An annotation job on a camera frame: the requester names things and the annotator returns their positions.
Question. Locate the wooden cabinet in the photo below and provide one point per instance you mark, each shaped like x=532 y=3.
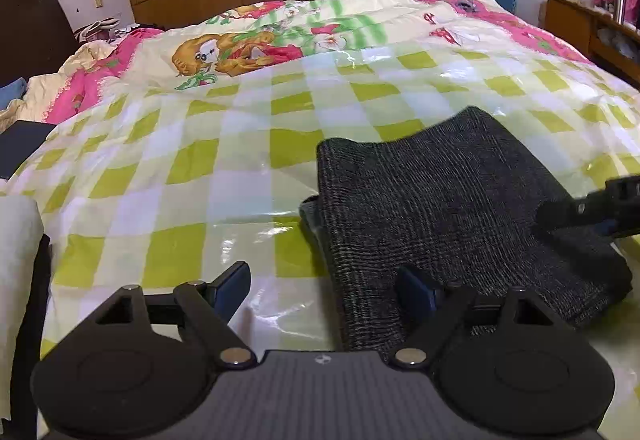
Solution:
x=565 y=20

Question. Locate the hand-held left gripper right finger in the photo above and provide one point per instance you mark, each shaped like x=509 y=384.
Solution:
x=412 y=292

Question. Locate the metal flask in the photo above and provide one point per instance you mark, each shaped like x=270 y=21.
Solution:
x=620 y=5

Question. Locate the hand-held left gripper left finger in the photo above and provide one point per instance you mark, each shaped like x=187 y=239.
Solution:
x=232 y=287

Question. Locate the white cloth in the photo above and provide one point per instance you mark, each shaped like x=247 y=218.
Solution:
x=17 y=295

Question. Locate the dark wooden headboard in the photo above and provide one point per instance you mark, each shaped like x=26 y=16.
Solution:
x=35 y=30

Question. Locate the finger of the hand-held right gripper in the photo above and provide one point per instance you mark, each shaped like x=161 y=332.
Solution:
x=590 y=210

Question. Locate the striped white bag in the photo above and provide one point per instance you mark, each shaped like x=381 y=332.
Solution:
x=97 y=29

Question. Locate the green checked plastic sheet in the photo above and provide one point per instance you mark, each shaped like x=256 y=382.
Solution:
x=175 y=160

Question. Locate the dark grey pants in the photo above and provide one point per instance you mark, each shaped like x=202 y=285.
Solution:
x=450 y=195

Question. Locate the blue cloth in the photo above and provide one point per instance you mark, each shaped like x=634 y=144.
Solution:
x=11 y=93

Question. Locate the dark navy folded cloth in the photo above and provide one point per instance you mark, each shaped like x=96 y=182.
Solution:
x=20 y=145

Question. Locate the floral printed quilt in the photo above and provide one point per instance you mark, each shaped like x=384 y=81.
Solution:
x=280 y=35

